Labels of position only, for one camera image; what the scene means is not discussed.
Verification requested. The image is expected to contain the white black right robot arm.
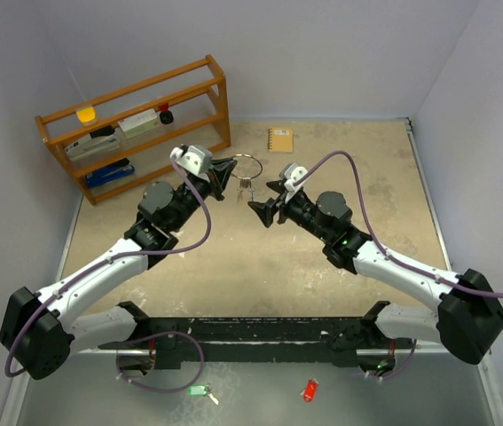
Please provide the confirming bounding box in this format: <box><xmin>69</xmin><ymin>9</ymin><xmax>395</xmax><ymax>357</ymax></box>
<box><xmin>248</xmin><ymin>181</ymin><xmax>503</xmax><ymax>365</ymax></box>

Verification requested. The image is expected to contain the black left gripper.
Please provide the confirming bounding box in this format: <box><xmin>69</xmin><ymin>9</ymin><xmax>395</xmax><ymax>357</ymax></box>
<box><xmin>169</xmin><ymin>158</ymin><xmax>235</xmax><ymax>232</ymax></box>

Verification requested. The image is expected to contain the large metal keyring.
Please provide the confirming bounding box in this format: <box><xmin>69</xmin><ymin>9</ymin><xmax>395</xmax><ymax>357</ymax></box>
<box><xmin>232</xmin><ymin>154</ymin><xmax>263</xmax><ymax>180</ymax></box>

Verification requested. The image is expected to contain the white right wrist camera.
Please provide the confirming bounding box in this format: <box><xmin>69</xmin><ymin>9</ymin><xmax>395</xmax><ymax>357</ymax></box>
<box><xmin>279</xmin><ymin>162</ymin><xmax>308</xmax><ymax>192</ymax></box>

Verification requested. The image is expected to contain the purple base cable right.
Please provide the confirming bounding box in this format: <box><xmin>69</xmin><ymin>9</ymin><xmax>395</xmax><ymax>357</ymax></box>
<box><xmin>364</xmin><ymin>337</ymin><xmax>419</xmax><ymax>383</ymax></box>

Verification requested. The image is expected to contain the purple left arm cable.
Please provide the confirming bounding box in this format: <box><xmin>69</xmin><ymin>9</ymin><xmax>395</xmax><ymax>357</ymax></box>
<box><xmin>4</xmin><ymin>154</ymin><xmax>213</xmax><ymax>378</ymax></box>

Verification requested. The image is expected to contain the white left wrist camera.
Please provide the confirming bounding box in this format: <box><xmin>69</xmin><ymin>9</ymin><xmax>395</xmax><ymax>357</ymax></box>
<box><xmin>170</xmin><ymin>145</ymin><xmax>212</xmax><ymax>176</ymax></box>

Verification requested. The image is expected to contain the white black stapler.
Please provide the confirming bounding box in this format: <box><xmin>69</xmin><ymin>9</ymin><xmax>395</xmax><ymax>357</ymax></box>
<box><xmin>65</xmin><ymin>126</ymin><xmax>124</xmax><ymax>162</ymax></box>

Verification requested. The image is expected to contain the red key tag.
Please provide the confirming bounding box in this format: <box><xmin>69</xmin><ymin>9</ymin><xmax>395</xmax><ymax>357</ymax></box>
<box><xmin>300</xmin><ymin>378</ymin><xmax>319</xmax><ymax>403</ymax></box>

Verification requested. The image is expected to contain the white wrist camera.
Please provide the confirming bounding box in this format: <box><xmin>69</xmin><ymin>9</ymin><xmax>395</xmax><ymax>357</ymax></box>
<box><xmin>279</xmin><ymin>162</ymin><xmax>308</xmax><ymax>192</ymax></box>
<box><xmin>170</xmin><ymin>145</ymin><xmax>212</xmax><ymax>176</ymax></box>

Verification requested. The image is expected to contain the wooden shelf rack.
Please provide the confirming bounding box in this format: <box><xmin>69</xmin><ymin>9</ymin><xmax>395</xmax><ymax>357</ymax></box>
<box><xmin>35</xmin><ymin>55</ymin><xmax>232</xmax><ymax>205</ymax></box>

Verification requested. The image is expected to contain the white cardboard box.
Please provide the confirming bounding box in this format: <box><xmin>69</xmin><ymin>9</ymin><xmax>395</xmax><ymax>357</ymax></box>
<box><xmin>118</xmin><ymin>109</ymin><xmax>161</xmax><ymax>138</ymax></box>

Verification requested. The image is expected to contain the yellow lidded jar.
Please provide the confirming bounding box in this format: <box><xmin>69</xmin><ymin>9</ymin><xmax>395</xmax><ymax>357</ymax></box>
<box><xmin>75</xmin><ymin>106</ymin><xmax>98</xmax><ymax>127</ymax></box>

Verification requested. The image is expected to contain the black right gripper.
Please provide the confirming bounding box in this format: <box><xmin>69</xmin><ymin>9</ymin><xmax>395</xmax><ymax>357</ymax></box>
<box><xmin>248</xmin><ymin>180</ymin><xmax>331</xmax><ymax>243</ymax></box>

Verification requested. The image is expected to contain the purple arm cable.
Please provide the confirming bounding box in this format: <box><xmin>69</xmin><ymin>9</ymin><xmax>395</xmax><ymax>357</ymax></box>
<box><xmin>290</xmin><ymin>150</ymin><xmax>503</xmax><ymax>320</ymax></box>
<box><xmin>4</xmin><ymin>154</ymin><xmax>213</xmax><ymax>378</ymax></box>

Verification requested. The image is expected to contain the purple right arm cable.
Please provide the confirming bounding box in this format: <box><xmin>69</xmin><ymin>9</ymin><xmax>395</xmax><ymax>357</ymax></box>
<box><xmin>290</xmin><ymin>150</ymin><xmax>503</xmax><ymax>320</ymax></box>

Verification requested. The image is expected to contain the silver key bunch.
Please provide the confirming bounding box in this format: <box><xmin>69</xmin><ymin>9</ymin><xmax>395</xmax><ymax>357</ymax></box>
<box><xmin>237</xmin><ymin>177</ymin><xmax>255</xmax><ymax>202</ymax></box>

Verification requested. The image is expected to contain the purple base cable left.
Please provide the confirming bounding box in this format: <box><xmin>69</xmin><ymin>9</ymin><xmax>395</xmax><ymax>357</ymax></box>
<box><xmin>114</xmin><ymin>329</ymin><xmax>205</xmax><ymax>393</ymax></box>

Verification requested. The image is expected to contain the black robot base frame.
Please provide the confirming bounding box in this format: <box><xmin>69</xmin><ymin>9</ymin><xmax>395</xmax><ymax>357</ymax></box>
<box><xmin>100</xmin><ymin>302</ymin><xmax>412</xmax><ymax>370</ymax></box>

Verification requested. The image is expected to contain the red black stamp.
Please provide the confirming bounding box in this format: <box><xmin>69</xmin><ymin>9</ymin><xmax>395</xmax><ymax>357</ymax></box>
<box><xmin>158</xmin><ymin>103</ymin><xmax>174</xmax><ymax>125</ymax></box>

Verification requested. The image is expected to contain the green key tag with key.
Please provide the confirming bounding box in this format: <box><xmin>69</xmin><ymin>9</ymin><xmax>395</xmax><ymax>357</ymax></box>
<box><xmin>187</xmin><ymin>384</ymin><xmax>219</xmax><ymax>406</ymax></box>

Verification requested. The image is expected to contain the tan spiral notebook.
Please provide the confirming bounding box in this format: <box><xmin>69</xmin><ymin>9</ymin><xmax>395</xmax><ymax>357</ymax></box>
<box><xmin>267</xmin><ymin>128</ymin><xmax>294</xmax><ymax>154</ymax></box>

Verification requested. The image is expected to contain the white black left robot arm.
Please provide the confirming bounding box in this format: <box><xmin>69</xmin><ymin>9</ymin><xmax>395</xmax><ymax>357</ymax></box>
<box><xmin>0</xmin><ymin>153</ymin><xmax>238</xmax><ymax>380</ymax></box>

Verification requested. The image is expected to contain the blue stapler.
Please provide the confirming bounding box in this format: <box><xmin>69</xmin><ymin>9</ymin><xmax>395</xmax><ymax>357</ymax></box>
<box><xmin>85</xmin><ymin>158</ymin><xmax>135</xmax><ymax>188</ymax></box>

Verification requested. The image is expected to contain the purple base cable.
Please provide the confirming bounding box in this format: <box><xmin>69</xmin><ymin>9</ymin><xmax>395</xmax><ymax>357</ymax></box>
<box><xmin>364</xmin><ymin>337</ymin><xmax>419</xmax><ymax>383</ymax></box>
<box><xmin>114</xmin><ymin>329</ymin><xmax>205</xmax><ymax>393</ymax></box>

